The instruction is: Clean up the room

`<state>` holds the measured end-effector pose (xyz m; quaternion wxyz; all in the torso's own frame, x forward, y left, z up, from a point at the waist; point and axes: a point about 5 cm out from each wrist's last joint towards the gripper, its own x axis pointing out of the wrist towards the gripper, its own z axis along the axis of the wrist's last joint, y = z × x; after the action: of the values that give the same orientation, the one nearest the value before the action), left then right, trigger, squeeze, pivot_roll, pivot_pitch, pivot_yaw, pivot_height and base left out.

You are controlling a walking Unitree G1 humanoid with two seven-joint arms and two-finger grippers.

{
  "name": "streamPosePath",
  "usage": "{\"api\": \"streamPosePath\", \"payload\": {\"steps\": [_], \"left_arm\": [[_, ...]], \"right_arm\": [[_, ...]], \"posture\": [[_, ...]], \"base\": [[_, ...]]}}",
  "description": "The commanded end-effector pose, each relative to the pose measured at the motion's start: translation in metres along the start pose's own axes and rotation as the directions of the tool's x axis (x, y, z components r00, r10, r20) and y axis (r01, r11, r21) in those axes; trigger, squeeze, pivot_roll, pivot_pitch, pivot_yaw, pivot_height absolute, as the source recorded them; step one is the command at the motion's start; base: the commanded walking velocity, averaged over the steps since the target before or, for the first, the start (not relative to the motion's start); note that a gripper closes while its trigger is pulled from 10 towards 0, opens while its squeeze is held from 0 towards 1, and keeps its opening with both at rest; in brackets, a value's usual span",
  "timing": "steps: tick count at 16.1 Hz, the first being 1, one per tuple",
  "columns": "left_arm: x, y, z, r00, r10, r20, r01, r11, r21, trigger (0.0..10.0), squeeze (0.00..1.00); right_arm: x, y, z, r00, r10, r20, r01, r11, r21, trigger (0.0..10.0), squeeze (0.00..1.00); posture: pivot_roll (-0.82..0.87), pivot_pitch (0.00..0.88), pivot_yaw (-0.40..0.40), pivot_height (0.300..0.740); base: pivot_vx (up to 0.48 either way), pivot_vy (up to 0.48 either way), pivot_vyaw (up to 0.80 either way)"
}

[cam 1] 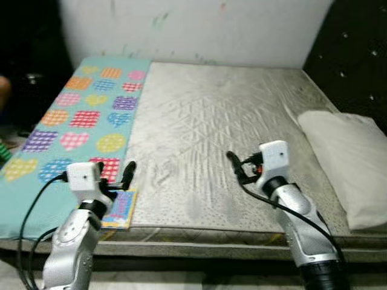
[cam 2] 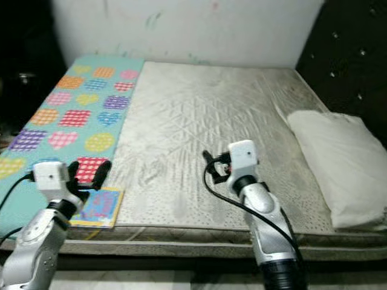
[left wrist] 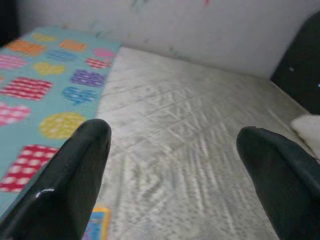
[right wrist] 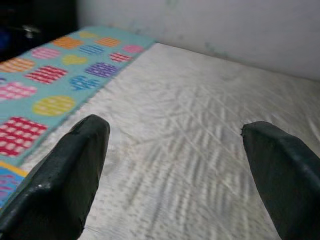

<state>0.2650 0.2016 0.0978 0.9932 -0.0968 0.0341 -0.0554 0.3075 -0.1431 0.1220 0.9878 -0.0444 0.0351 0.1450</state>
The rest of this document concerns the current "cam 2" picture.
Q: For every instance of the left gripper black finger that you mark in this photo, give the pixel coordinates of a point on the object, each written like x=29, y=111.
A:
x=102, y=175
x=75, y=173

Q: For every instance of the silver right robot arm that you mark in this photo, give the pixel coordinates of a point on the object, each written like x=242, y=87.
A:
x=269, y=223

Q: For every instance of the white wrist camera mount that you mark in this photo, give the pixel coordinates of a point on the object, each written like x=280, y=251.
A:
x=48, y=175
x=243, y=156

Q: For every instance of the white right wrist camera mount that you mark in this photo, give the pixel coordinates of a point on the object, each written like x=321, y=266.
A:
x=243, y=156

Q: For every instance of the grey quilted mattress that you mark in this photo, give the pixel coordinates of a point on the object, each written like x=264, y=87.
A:
x=193, y=121

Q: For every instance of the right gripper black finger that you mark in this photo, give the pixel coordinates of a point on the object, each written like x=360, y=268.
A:
x=210, y=162

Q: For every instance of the white pillow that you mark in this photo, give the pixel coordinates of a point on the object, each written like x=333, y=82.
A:
x=338, y=163

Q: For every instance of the teal blanket coloured hearts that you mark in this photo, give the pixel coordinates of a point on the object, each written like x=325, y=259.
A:
x=48, y=130

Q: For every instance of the yellow-edged blue children's book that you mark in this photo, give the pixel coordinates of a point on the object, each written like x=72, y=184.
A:
x=103, y=208

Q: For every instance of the dark cabinet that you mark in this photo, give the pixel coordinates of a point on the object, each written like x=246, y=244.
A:
x=30, y=48

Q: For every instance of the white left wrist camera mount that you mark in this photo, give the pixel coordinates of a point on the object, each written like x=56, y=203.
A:
x=48, y=175

